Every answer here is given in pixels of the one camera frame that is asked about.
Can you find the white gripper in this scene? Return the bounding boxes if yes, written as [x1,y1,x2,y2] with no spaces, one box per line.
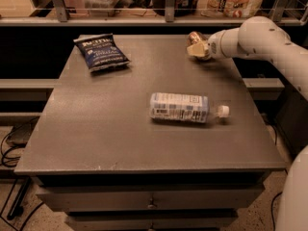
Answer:
[187,32,224,59]

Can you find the orange soda can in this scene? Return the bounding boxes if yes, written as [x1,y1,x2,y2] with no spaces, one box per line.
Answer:
[187,31,207,46]

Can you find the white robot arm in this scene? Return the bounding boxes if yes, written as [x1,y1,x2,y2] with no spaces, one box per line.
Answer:
[187,16,308,231]

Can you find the colourful snack bag on shelf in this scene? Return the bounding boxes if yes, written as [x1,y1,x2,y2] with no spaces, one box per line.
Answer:
[201,0,263,18]

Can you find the blue chip bag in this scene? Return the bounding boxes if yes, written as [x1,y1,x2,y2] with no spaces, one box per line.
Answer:
[74,34,130,72]

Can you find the clear plastic water bottle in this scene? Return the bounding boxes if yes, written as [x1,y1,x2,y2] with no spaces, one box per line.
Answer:
[149,91,231,124]

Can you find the grey drawer cabinet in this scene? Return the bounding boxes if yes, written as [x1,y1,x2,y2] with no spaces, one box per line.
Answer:
[16,35,285,231]

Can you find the grey metal shelf rail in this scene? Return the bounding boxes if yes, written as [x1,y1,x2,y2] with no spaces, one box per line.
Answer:
[0,0,308,27]

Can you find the black cable on floor right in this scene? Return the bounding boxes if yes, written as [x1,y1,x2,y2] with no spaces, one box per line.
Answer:
[269,191,283,231]

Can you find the black cables on floor left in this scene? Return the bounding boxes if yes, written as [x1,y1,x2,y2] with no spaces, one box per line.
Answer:
[0,117,44,231]

